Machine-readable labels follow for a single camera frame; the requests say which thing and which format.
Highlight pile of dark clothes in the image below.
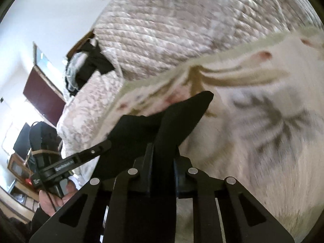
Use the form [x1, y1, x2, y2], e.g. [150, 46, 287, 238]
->
[64, 39, 115, 97]

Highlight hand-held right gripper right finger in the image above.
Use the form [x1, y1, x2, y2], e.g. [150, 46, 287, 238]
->
[174, 156, 296, 243]

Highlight person's left forearm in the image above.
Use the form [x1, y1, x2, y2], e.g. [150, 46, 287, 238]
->
[29, 207, 52, 237]

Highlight wooden bed headboard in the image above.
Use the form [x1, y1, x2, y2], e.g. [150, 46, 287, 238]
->
[66, 30, 95, 57]

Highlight dark red door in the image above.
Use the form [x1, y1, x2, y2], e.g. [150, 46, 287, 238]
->
[23, 64, 67, 129]

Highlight black television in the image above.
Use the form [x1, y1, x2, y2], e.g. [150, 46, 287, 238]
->
[13, 122, 32, 158]

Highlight beige floral fleece blanket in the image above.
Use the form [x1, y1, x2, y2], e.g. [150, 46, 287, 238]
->
[96, 27, 324, 243]

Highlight person's left hand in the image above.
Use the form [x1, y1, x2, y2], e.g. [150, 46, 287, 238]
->
[39, 178, 79, 217]

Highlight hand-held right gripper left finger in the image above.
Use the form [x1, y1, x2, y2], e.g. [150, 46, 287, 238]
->
[29, 143, 155, 243]

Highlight black pants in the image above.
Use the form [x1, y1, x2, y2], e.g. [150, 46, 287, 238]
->
[95, 91, 214, 243]

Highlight quilted floral bedspread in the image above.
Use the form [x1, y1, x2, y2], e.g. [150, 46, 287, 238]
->
[56, 0, 322, 180]

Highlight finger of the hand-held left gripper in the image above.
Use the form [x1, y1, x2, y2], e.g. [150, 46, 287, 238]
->
[72, 140, 112, 164]

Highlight wooden cabinet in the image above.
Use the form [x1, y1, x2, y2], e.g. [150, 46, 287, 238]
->
[0, 153, 41, 224]

